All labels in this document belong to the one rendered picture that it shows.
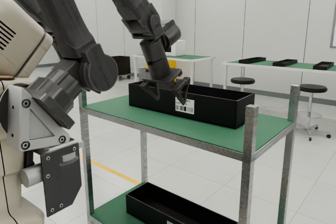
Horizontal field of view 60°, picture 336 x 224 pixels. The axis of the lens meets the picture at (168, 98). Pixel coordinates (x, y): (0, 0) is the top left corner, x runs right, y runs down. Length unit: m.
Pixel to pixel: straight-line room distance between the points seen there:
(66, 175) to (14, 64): 0.29
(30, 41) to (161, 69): 0.32
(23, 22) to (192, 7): 6.33
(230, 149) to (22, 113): 0.64
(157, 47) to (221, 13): 5.78
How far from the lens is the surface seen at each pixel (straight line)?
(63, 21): 0.58
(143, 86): 0.85
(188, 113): 1.23
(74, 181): 0.80
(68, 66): 0.60
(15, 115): 0.57
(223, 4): 6.51
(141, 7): 0.71
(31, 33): 0.71
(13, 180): 0.79
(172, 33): 0.81
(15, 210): 0.82
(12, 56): 0.69
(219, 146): 0.98
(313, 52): 5.83
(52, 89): 0.57
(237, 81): 4.13
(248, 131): 0.91
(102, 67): 0.61
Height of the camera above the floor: 1.32
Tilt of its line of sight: 13 degrees down
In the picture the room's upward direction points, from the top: straight up
